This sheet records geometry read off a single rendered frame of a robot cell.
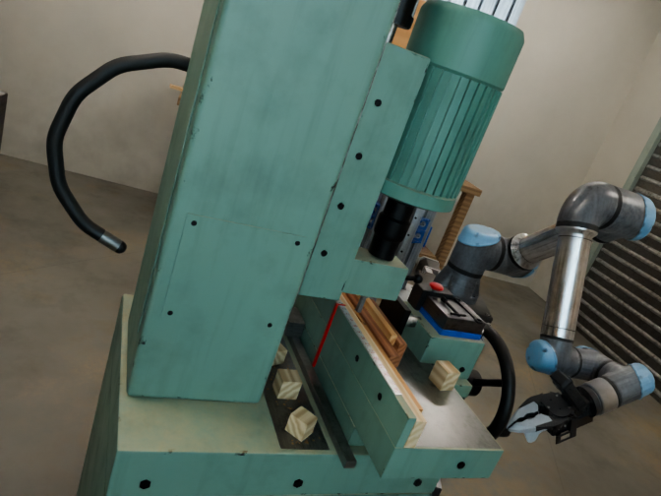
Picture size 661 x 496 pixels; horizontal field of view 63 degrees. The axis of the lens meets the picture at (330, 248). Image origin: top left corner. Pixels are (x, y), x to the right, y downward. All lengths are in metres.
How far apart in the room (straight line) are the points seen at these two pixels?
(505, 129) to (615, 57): 1.06
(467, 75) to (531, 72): 3.95
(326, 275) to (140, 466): 0.40
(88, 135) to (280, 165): 3.59
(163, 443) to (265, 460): 0.16
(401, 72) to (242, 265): 0.37
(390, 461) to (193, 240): 0.43
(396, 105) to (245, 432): 0.56
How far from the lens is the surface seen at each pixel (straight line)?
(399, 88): 0.84
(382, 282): 0.99
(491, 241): 1.69
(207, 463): 0.87
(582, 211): 1.40
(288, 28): 0.73
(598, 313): 4.78
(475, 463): 0.95
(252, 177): 0.76
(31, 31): 4.28
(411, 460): 0.87
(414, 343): 1.10
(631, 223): 1.49
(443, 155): 0.89
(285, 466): 0.92
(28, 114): 4.37
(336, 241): 0.88
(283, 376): 0.99
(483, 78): 0.89
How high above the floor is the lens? 1.38
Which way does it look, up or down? 19 degrees down
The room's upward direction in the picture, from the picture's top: 20 degrees clockwise
